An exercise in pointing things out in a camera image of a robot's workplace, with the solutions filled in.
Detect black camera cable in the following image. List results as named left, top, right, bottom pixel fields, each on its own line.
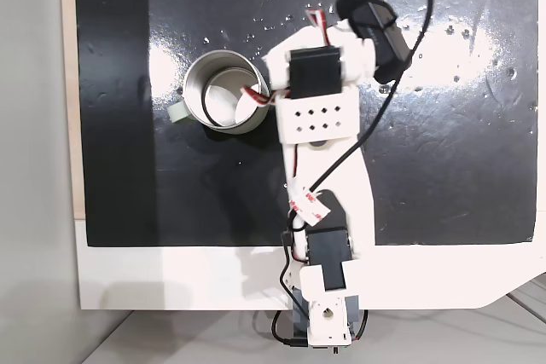
left=310, top=0, right=436, bottom=194

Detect pale green steel cup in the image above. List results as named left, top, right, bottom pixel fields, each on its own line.
left=166, top=49, right=271, bottom=136

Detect black table mat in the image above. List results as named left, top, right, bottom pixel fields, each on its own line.
left=73, top=0, right=537, bottom=248

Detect black oval camera box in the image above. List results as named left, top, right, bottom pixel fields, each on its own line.
left=334, top=0, right=413, bottom=84

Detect black base cable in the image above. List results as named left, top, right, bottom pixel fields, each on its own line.
left=270, top=231, right=309, bottom=350

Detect white tape with red print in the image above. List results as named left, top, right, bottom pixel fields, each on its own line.
left=288, top=186, right=331, bottom=227

